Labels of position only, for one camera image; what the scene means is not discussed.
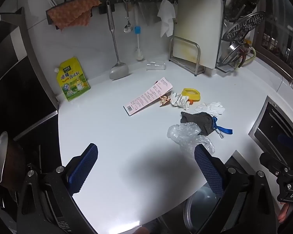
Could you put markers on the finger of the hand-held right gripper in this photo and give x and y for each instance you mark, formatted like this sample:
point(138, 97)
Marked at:
point(287, 141)
point(273, 162)

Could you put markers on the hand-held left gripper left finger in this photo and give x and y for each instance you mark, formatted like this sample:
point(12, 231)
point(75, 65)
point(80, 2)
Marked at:
point(84, 167)

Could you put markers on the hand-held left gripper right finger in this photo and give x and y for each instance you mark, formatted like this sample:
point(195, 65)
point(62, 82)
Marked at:
point(208, 171)

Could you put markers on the trash bin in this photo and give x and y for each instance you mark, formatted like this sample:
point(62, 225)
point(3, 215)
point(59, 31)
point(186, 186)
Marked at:
point(200, 207)

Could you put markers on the clear plastic bag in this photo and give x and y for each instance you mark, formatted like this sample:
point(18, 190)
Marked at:
point(185, 132)

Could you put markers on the grey cloth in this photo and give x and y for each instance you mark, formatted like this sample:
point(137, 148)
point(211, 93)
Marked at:
point(200, 123)

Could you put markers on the white tissue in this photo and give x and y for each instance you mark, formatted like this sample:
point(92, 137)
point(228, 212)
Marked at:
point(211, 107)

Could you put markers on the pink paper slip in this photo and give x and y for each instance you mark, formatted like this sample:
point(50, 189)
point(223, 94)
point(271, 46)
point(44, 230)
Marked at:
point(149, 95)

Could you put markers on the person's right hand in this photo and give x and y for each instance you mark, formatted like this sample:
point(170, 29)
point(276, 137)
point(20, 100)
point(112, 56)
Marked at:
point(283, 214)

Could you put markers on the steel sink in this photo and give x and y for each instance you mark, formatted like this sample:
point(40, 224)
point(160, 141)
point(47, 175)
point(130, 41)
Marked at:
point(268, 124)

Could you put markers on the small orange piece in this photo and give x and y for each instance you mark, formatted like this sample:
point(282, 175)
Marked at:
point(191, 101)

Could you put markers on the yellow plastic lid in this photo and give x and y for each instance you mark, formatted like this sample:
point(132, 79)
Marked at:
point(185, 93)

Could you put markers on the small patterned crumpled wrapper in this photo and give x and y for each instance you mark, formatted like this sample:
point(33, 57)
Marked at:
point(164, 101)

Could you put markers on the yellow seasoning pouch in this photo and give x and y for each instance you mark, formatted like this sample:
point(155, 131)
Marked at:
point(72, 80)

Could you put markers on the steel dish rack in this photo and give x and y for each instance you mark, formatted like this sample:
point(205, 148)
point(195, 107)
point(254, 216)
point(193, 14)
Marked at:
point(224, 63)

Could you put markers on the steel slotted turner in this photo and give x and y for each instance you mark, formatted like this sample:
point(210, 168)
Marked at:
point(117, 70)

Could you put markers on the gas valve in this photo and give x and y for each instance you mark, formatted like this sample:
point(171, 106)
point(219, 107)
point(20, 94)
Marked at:
point(245, 47)

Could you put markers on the steel bowl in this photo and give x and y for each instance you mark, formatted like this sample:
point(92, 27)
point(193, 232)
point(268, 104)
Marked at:
point(234, 50)

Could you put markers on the window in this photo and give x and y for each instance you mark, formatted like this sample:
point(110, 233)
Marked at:
point(280, 29)

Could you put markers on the black stove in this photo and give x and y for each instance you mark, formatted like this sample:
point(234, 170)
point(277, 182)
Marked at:
point(12, 78)

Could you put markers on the steel cutting board holder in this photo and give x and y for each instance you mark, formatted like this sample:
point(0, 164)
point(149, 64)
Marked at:
point(196, 53)

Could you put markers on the steel steamer plate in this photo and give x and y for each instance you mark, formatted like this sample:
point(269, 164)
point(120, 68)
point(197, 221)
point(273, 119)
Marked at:
point(244, 25)

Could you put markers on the white cutting board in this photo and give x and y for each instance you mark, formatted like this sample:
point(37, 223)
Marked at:
point(200, 29)

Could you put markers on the steel spoon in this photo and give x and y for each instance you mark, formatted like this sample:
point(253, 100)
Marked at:
point(128, 28)

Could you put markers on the blue white bottle brush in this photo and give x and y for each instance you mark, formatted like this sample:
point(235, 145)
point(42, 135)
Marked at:
point(137, 30)

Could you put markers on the orange dishcloth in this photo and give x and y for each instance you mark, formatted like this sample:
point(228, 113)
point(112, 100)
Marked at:
point(73, 12)

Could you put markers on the white hanging cloth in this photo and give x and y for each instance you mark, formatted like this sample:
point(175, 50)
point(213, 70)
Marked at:
point(166, 17)

